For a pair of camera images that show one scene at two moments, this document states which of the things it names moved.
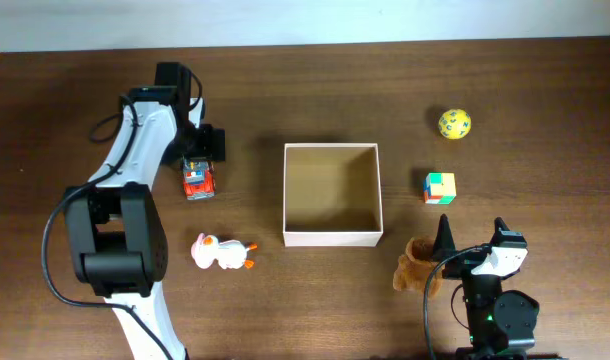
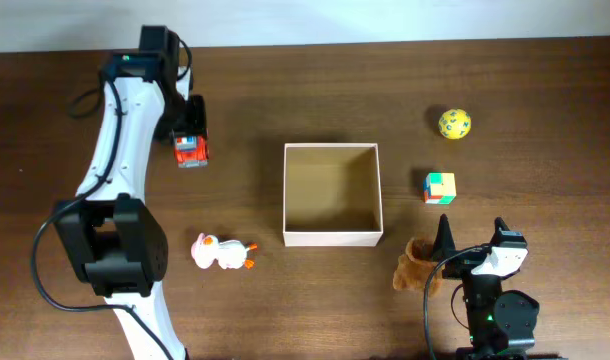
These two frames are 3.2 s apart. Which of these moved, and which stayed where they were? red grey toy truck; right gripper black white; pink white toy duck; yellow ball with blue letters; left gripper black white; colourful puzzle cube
Moved: red grey toy truck; left gripper black white
Stayed: pink white toy duck; yellow ball with blue letters; right gripper black white; colourful puzzle cube
